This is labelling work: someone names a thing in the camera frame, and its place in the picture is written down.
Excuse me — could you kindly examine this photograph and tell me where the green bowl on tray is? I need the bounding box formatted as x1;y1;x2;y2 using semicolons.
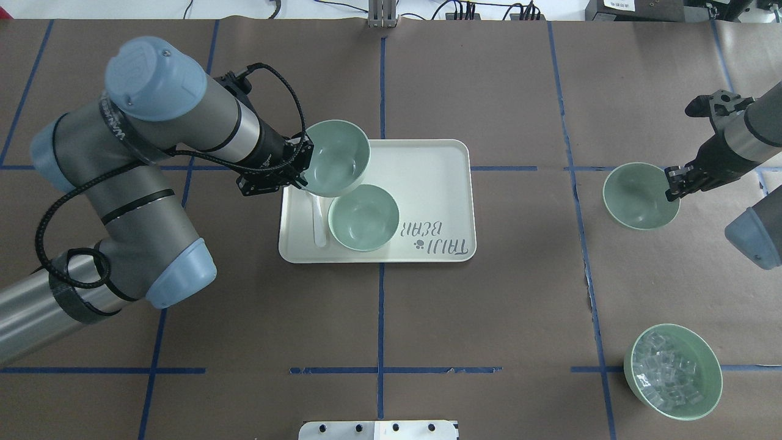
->
327;184;400;252

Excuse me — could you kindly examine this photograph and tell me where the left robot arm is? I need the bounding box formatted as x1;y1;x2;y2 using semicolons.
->
1;36;313;367

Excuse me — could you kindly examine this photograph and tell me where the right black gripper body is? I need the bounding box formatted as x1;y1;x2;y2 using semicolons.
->
684;158;759;193

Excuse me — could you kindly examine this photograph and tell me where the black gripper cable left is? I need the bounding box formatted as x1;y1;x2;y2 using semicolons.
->
34;62;307;288

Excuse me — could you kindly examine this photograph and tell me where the aluminium frame post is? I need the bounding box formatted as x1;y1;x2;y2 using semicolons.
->
368;0;399;29

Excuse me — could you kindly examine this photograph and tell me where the cream bear tray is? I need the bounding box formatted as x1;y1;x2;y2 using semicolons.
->
277;139;477;263

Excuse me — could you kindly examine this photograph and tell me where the white plastic spoon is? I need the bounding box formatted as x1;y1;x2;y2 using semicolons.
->
310;193;329;248

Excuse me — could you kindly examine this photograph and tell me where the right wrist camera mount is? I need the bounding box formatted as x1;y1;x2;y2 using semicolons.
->
685;89;755;133

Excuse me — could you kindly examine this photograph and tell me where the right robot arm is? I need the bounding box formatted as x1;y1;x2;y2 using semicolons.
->
663;83;781;270

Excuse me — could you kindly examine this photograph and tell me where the green bowl with ice cubes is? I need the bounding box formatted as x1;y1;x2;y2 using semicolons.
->
623;323;723;421

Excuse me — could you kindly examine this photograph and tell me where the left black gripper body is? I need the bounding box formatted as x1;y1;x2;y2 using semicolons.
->
237;136;315;197

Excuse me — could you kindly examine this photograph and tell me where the white pedestal base plate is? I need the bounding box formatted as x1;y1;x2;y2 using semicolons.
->
298;420;460;439

